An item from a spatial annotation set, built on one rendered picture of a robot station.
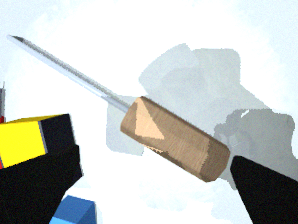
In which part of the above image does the blue block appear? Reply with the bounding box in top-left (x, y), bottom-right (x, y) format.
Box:
top-left (49, 194), bottom-right (96, 224)

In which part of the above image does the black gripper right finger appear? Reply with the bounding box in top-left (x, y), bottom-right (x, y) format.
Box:
top-left (230, 155), bottom-right (298, 224)

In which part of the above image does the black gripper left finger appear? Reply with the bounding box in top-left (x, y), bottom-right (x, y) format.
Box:
top-left (0, 144), bottom-right (81, 224)

